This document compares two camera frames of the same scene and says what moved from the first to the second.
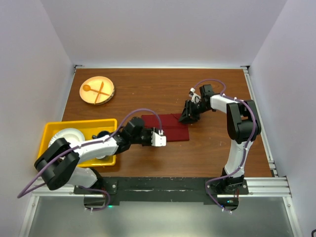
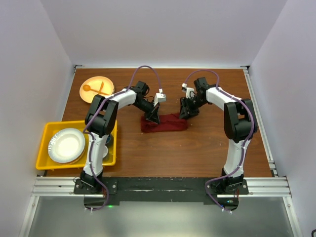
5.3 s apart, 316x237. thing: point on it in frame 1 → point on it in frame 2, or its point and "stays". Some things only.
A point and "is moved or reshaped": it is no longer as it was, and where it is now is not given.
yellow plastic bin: (89, 128) stays
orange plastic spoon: (87, 88) stays
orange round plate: (95, 83) stays
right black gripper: (188, 116) → (185, 113)
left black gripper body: (146, 137) → (146, 106)
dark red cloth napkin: (173, 129) is moved or reshaped
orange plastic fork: (102, 84) stays
